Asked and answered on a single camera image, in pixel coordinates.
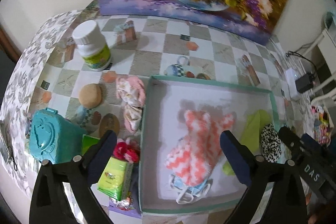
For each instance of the pink white fuzzy glove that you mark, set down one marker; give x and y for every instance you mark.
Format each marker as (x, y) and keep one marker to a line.
(197, 153)

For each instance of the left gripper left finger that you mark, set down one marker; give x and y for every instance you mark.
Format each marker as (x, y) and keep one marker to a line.
(49, 203)

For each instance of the green microfiber cloth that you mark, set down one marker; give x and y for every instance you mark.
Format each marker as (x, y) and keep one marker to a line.
(254, 124)

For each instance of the black power adapter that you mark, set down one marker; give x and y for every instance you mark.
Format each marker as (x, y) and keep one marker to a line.
(305, 83)

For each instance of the pink floral scrunchie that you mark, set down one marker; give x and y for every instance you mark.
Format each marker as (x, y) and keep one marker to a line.
(131, 91)

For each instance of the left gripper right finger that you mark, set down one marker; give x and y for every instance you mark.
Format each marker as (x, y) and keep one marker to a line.
(287, 202)

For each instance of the blue face mask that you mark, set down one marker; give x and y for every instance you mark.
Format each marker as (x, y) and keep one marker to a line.
(188, 194)

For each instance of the white lattice chair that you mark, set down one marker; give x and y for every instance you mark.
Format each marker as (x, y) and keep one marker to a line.
(329, 95)

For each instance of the white shelf unit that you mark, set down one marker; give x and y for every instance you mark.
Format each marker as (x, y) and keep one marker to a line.
(326, 45)

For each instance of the white green pill bottle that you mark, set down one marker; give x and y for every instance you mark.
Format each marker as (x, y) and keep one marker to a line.
(91, 45)

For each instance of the colourful toy pile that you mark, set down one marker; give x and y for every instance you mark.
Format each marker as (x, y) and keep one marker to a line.
(323, 125)

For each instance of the teal rimmed white tray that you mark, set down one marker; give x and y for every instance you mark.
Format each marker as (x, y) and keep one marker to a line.
(163, 125)

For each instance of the checkered patterned tablecloth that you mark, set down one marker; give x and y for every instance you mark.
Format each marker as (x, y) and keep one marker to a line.
(50, 73)

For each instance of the purple booklet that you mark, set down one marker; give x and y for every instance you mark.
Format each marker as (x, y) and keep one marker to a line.
(128, 207)

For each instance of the teal plastic case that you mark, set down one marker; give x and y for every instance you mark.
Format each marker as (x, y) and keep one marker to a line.
(53, 137)

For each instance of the green tissue pack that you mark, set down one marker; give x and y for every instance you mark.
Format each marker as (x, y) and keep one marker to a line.
(116, 176)

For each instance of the white power strip box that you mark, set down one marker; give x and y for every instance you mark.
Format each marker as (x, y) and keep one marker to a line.
(291, 76)

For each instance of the leopard print scrunchie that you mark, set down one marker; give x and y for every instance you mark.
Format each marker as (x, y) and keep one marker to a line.
(270, 144)

